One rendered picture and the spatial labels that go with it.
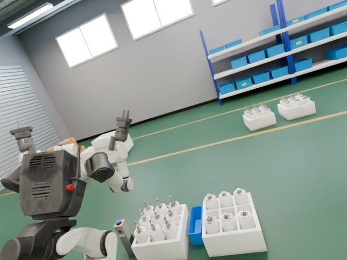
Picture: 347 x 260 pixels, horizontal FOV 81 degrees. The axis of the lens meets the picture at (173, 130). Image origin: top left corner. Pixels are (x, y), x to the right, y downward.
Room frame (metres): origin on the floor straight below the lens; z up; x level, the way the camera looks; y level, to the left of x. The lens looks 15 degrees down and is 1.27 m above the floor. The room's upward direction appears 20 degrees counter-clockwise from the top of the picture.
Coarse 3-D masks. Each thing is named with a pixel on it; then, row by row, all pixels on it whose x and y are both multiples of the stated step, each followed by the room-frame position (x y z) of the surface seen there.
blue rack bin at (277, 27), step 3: (279, 24) 4.81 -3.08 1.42; (273, 27) 4.85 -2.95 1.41; (276, 27) 4.84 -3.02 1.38; (279, 27) 4.83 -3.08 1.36; (264, 30) 4.91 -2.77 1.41; (267, 30) 4.89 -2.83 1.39; (270, 30) 4.88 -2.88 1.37; (273, 30) 4.87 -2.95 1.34; (258, 33) 5.39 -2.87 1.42; (261, 33) 5.11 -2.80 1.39; (264, 33) 4.92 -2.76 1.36; (267, 33) 4.90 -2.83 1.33
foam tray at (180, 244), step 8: (184, 208) 1.49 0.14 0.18; (184, 216) 1.42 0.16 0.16; (184, 224) 1.36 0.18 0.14; (184, 232) 1.30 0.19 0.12; (136, 240) 1.32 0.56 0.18; (160, 240) 1.23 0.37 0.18; (168, 240) 1.21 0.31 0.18; (176, 240) 1.18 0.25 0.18; (184, 240) 1.24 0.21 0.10; (136, 248) 1.26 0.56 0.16; (144, 248) 1.25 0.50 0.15; (152, 248) 1.23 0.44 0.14; (160, 248) 1.21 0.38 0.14; (168, 248) 1.20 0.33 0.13; (176, 248) 1.18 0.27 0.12; (184, 248) 1.20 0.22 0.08; (136, 256) 1.27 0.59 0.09; (144, 256) 1.25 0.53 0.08; (152, 256) 1.24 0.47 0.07; (160, 256) 1.22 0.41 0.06; (168, 256) 1.20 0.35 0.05; (176, 256) 1.19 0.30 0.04; (184, 256) 1.17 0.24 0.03
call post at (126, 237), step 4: (124, 220) 1.43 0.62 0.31; (124, 224) 1.41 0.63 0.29; (116, 228) 1.38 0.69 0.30; (120, 228) 1.38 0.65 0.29; (124, 228) 1.39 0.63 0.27; (128, 228) 1.43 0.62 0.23; (124, 232) 1.37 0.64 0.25; (128, 232) 1.41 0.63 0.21; (120, 236) 1.38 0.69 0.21; (124, 236) 1.38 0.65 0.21; (128, 236) 1.39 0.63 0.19; (132, 236) 1.43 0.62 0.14; (124, 240) 1.38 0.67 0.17; (128, 240) 1.37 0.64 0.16; (132, 240) 1.41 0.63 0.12; (124, 244) 1.38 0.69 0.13; (128, 244) 1.38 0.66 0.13; (128, 248) 1.38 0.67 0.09; (128, 252) 1.39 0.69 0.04; (132, 252) 1.38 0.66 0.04
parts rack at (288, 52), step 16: (272, 16) 5.32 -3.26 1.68; (320, 16) 4.56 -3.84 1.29; (272, 32) 4.85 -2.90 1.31; (288, 48) 4.77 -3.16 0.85; (304, 48) 4.68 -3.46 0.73; (256, 64) 4.98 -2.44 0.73; (288, 64) 4.80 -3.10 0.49; (320, 64) 4.66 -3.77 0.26; (272, 80) 4.90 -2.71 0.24; (288, 80) 5.29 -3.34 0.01; (224, 96) 5.25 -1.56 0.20
